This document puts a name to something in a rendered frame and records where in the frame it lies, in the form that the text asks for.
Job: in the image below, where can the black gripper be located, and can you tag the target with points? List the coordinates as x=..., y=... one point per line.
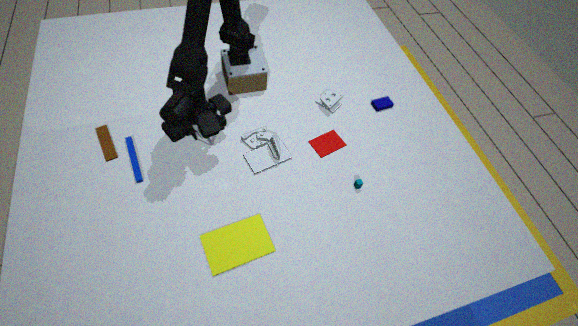
x=177, y=133

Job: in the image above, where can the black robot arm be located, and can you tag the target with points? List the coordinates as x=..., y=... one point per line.
x=190, y=60

